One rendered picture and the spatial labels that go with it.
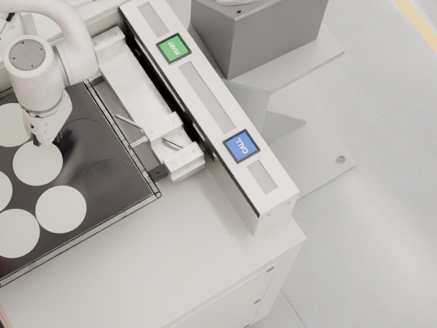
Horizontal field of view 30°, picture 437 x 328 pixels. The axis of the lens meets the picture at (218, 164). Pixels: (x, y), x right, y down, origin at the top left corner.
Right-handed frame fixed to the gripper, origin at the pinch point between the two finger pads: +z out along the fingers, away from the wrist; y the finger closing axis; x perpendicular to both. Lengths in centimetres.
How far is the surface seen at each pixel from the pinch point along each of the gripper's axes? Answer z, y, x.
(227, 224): 9.9, 2.1, -39.2
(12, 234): 1.9, -21.8, -3.5
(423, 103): 92, 98, -72
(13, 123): 2.0, -1.1, 9.0
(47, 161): 1.9, -5.3, -1.7
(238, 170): -4.1, 8.5, -37.7
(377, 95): 92, 94, -57
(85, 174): 2.0, -4.1, -9.7
